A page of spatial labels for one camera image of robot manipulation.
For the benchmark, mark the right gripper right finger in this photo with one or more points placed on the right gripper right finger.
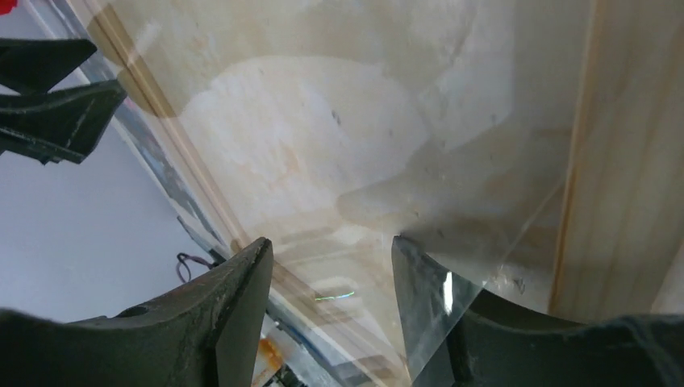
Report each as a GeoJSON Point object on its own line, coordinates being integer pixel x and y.
{"type": "Point", "coordinates": [458, 334]}

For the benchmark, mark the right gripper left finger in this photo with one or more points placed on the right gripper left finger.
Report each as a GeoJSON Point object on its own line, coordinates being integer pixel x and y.
{"type": "Point", "coordinates": [203, 333]}

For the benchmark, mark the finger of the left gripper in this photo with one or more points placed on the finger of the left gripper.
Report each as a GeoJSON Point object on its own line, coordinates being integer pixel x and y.
{"type": "Point", "coordinates": [66, 124]}
{"type": "Point", "coordinates": [35, 66]}

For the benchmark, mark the transparent plastic sheet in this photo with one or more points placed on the transparent plastic sheet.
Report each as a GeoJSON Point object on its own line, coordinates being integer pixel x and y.
{"type": "Point", "coordinates": [330, 127]}

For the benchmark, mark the wooden picture frame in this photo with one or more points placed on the wooden picture frame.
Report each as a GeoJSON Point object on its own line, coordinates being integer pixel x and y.
{"type": "Point", "coordinates": [617, 247]}

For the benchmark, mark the printed photo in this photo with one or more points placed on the printed photo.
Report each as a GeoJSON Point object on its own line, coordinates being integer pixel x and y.
{"type": "Point", "coordinates": [285, 356]}

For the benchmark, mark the red crumpled cloth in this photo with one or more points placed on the red crumpled cloth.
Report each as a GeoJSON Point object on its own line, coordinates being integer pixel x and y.
{"type": "Point", "coordinates": [7, 6]}

